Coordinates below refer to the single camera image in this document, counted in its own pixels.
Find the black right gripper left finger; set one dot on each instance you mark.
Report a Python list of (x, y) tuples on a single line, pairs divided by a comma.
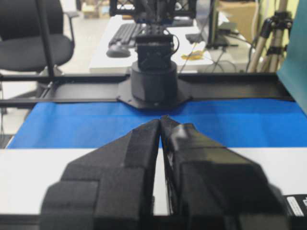
[(110, 188)]

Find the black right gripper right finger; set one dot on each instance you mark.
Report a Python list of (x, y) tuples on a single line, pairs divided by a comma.
[(215, 188)]

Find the black box bottom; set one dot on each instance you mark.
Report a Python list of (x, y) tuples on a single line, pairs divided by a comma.
[(296, 205)]

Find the white base board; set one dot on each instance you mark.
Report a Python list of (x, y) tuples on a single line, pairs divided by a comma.
[(25, 174)]

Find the cardboard box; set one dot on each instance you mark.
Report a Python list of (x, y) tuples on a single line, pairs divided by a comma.
[(244, 13)]

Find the blue table mat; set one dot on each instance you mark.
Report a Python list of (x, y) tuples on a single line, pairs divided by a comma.
[(233, 123)]

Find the white desk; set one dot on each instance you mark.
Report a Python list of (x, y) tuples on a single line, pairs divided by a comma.
[(117, 59)]

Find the black computer mouse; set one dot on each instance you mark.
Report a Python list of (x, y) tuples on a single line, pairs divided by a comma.
[(117, 52)]

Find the teal backdrop panel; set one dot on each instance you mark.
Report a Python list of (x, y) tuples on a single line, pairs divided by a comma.
[(293, 72)]

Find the black keyboard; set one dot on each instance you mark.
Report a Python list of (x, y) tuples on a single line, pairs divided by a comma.
[(126, 35)]

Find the black office chair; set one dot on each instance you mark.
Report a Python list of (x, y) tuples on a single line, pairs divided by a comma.
[(21, 45)]

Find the black aluminium frame rail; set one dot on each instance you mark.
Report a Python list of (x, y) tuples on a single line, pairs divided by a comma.
[(117, 88)]

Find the camera tripod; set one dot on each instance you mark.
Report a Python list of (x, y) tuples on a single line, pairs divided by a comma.
[(269, 49)]

